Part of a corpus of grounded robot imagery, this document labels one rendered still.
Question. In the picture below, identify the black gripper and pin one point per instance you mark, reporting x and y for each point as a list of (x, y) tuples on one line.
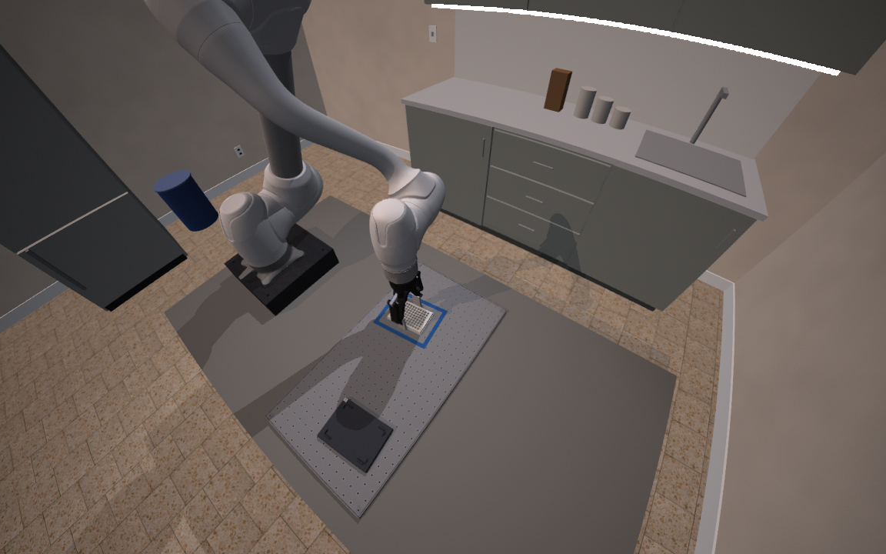
[(401, 291)]

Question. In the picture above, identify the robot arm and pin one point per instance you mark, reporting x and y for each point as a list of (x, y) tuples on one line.
[(212, 31)]

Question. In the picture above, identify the blue tape outline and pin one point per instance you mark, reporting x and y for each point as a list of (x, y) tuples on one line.
[(406, 337)]

